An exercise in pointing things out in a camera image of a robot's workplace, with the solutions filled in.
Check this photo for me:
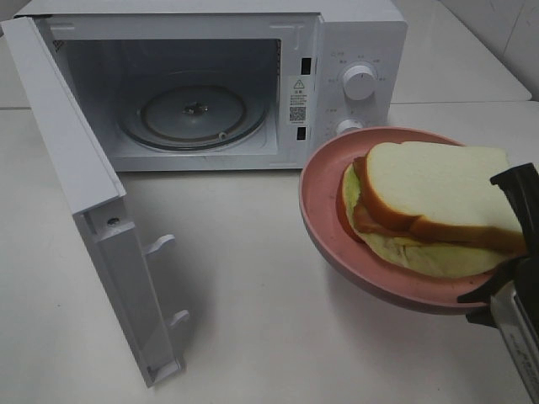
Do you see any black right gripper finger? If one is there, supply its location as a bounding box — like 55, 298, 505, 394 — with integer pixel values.
457, 256, 538, 327
490, 162, 538, 256

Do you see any white bread sandwich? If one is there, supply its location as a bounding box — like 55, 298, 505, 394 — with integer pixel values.
337, 141, 526, 279

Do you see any pink round plate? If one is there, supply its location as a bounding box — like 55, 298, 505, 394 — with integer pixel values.
299, 126, 492, 315

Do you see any white microwave door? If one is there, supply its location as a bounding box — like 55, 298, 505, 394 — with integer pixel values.
2, 17, 189, 386

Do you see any upper white power knob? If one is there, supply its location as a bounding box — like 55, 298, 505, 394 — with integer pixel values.
341, 63, 377, 101

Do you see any warning label sticker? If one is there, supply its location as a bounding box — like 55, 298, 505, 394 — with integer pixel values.
286, 75, 312, 126

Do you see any white microwave oven body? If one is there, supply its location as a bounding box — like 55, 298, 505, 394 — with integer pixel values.
9, 1, 408, 172

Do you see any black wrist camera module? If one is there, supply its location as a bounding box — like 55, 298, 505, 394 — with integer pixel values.
490, 281, 538, 403

